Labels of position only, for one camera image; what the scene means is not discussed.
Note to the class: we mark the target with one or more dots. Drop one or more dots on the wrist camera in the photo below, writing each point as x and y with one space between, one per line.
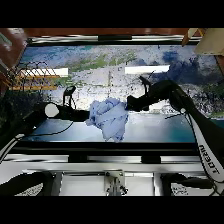
69 91
145 83

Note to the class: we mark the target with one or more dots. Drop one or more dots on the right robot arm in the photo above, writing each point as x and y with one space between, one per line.
204 133

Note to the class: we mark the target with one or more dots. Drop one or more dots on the light blue shirt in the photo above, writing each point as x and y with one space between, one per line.
110 116

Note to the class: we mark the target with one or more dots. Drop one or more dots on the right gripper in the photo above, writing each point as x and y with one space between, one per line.
138 102

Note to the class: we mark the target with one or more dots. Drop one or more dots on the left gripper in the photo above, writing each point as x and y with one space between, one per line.
79 115

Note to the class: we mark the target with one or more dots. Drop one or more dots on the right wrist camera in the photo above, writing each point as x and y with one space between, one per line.
145 83

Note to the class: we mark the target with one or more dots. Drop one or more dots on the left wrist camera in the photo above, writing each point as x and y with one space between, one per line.
69 91

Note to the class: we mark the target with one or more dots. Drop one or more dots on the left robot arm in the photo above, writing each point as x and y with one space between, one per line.
36 117

